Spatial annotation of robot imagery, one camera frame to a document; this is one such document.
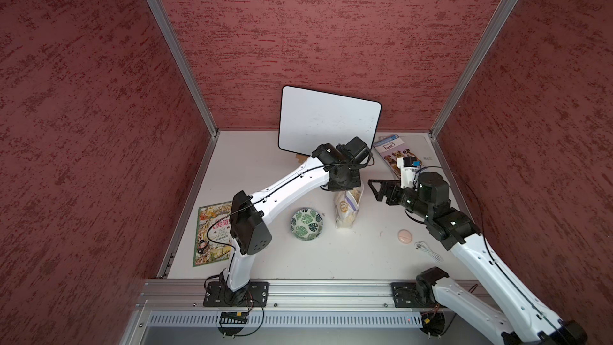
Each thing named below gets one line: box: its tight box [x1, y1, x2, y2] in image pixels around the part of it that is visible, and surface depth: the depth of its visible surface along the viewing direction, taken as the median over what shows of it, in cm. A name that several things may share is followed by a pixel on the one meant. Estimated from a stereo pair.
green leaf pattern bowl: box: [290, 207, 324, 242], surface depth 89 cm
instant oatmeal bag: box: [333, 186, 364, 230], surface depth 78 cm
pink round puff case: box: [397, 229, 413, 245], surface depth 87 cm
